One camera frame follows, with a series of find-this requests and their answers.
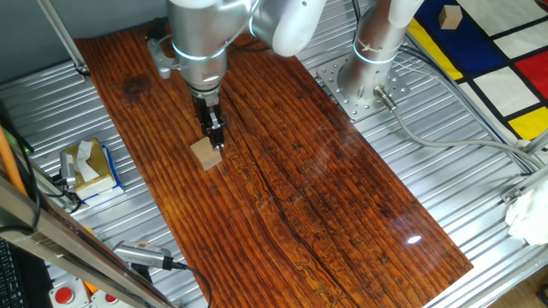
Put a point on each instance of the grey box small red button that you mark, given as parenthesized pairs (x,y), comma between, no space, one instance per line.
(110,298)

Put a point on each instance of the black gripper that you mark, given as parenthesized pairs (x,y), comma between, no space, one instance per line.
(209,109)

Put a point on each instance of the slanted aluminium pole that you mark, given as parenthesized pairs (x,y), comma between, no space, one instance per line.
(64,36)

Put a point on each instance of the white crumpled cloth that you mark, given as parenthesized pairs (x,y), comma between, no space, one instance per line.
(528,214)

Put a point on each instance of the light wooden cube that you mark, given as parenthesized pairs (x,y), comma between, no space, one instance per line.
(204,156)
(449,18)

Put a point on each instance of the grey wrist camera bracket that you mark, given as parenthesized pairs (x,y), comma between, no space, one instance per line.
(160,57)

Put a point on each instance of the grey box red mushroom button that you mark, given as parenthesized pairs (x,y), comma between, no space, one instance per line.
(64,295)

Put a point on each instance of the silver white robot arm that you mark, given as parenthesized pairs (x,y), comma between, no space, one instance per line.
(201,34)

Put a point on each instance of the orange box red button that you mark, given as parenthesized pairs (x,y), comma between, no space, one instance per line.
(90,286)

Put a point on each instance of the colourful Mondrian pattern cloth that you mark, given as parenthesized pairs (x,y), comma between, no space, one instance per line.
(471,43)

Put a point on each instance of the black camera stand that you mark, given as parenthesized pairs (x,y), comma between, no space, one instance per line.
(141,273)

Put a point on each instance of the aluminium frame bar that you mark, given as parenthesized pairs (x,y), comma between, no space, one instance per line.
(43,239)

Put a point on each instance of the black keyboard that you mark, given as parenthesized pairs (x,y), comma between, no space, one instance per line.
(8,282)

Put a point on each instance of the glossy brown wood-grain board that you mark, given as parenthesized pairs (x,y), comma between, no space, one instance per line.
(299,171)

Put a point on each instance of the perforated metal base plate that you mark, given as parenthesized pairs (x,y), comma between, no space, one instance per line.
(329,72)

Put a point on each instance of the aluminium frame profile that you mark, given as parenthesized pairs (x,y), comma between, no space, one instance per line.
(537,143)
(531,181)

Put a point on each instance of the orange pole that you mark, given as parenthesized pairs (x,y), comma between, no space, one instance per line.
(8,162)

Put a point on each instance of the gold tissue box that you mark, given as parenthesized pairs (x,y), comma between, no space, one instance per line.
(100,164)

